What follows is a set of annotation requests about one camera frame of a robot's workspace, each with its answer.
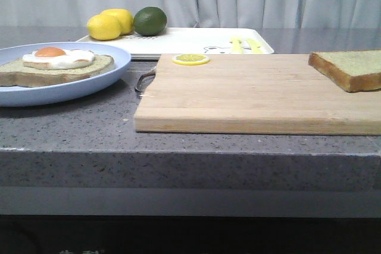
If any fried egg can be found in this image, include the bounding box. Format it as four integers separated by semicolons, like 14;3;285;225
22;46;95;70

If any bread slice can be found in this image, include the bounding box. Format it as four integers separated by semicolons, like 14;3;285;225
1;55;115;87
308;50;380;92

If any light blue plate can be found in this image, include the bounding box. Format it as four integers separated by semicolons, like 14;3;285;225
1;42;132;107

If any white tray with bear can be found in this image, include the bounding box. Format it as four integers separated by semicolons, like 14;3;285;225
75;27;275;61

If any lemon slice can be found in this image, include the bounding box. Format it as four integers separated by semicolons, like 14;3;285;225
172;54;210;65

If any wooden cutting board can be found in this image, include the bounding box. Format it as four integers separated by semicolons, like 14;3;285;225
134;54;380;135

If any green lime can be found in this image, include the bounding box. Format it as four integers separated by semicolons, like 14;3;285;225
133;7;167;36

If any rear yellow lemon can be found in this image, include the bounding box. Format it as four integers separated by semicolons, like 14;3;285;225
101;8;134;36

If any yellow lemon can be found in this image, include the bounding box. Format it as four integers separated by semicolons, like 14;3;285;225
86;14;122;40
101;8;134;36

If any front yellow lemon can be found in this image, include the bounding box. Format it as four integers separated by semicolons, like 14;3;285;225
86;14;122;40

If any metal cutting board handle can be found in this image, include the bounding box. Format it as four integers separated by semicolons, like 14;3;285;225
135;68;156;93

